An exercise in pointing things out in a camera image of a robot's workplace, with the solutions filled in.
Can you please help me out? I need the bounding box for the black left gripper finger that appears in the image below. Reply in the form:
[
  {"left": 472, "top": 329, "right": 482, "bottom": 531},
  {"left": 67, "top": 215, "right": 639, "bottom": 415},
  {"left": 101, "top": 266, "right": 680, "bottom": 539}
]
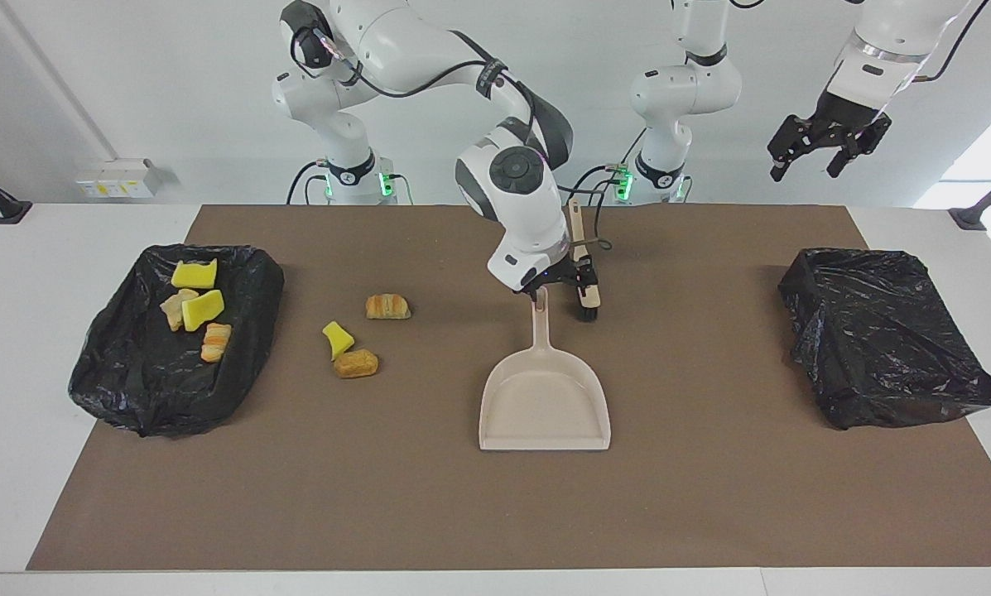
[
  {"left": 826, "top": 114, "right": 893, "bottom": 179},
  {"left": 767, "top": 114, "right": 823, "bottom": 181}
]

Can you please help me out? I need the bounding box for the beige hand brush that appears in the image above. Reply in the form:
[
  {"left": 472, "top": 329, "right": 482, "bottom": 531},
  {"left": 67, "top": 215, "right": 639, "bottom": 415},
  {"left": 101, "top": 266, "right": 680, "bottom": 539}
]
[{"left": 567, "top": 199, "right": 602, "bottom": 322}]

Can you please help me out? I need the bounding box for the beige plastic dustpan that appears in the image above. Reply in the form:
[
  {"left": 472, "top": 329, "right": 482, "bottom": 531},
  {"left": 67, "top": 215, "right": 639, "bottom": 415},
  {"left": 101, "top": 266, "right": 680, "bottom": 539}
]
[{"left": 479, "top": 286, "right": 612, "bottom": 452}]

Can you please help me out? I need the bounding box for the striped croissant pastry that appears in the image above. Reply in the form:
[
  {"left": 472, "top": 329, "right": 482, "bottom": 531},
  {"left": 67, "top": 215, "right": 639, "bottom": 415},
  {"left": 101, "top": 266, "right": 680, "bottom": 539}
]
[{"left": 365, "top": 293, "right": 412, "bottom": 320}]

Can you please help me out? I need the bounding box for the brown bread roll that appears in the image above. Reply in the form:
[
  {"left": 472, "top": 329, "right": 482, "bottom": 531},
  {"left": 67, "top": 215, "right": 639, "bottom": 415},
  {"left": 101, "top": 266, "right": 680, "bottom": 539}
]
[{"left": 334, "top": 348, "right": 380, "bottom": 380}]

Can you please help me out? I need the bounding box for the small yellow green sponge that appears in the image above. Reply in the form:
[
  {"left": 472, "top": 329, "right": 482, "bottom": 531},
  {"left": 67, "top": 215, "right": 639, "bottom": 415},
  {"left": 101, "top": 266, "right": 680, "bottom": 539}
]
[{"left": 322, "top": 321, "right": 356, "bottom": 360}]

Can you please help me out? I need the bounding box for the large pale bread lump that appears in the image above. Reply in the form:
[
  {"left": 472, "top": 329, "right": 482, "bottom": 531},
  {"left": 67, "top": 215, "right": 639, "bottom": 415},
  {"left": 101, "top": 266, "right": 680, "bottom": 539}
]
[{"left": 201, "top": 323, "right": 233, "bottom": 363}]

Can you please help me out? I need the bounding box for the wedge yellow sponge piece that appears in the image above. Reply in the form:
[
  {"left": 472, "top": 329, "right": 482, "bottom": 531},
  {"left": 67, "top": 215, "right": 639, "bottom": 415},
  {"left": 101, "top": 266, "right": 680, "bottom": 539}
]
[{"left": 182, "top": 290, "right": 225, "bottom": 333}]

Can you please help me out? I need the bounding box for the notched yellow sponge piece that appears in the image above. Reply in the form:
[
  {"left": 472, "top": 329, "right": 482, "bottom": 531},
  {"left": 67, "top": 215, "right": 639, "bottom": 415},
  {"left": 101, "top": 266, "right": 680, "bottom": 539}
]
[{"left": 171, "top": 259, "right": 219, "bottom": 290}]

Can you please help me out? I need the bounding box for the small pale bread chunk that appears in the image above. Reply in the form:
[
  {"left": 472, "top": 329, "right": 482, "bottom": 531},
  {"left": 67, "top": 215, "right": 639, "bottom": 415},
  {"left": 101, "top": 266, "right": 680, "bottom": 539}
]
[{"left": 161, "top": 288, "right": 200, "bottom": 332}]

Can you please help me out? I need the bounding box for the black bag lined bin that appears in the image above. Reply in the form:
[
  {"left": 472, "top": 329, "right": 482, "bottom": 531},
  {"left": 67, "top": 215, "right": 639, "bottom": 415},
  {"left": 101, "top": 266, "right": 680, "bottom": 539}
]
[
  {"left": 777, "top": 248, "right": 991, "bottom": 430},
  {"left": 68, "top": 243, "right": 286, "bottom": 438}
]

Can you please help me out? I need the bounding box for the brown table mat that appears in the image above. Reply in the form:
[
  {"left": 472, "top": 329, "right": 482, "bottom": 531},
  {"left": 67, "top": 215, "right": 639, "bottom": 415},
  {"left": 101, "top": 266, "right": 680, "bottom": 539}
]
[{"left": 27, "top": 205, "right": 991, "bottom": 572}]

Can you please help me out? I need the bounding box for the black left base cable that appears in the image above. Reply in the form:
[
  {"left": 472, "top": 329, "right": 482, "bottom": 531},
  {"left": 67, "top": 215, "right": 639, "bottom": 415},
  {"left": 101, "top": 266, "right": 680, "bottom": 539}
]
[{"left": 567, "top": 163, "right": 628, "bottom": 206}]

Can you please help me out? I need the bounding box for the black base cable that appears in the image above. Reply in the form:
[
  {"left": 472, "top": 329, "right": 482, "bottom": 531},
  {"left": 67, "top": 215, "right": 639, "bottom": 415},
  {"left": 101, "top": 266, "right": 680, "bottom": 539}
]
[
  {"left": 286, "top": 160, "right": 330, "bottom": 205},
  {"left": 567, "top": 163, "right": 628, "bottom": 206}
]

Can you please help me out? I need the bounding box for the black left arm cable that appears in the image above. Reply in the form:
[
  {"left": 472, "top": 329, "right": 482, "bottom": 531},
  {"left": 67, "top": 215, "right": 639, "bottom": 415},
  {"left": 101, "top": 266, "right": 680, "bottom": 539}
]
[{"left": 731, "top": 0, "right": 991, "bottom": 84}]

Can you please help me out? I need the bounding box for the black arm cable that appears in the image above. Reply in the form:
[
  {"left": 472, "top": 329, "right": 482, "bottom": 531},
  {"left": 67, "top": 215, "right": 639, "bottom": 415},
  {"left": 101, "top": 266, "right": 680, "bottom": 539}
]
[
  {"left": 731, "top": 0, "right": 991, "bottom": 84},
  {"left": 313, "top": 25, "right": 613, "bottom": 251}
]

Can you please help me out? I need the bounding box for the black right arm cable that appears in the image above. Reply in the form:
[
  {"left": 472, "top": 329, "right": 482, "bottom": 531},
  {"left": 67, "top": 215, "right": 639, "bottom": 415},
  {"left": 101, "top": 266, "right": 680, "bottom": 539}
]
[{"left": 313, "top": 25, "right": 613, "bottom": 251}]

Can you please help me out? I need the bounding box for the black right base cable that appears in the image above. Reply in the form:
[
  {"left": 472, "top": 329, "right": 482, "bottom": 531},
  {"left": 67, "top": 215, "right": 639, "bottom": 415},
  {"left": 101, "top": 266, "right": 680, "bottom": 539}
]
[{"left": 286, "top": 160, "right": 330, "bottom": 205}]

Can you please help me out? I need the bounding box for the white wall socket box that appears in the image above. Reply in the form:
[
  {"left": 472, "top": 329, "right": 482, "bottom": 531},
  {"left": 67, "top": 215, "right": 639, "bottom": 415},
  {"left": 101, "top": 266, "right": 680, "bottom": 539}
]
[{"left": 75, "top": 159, "right": 161, "bottom": 199}]

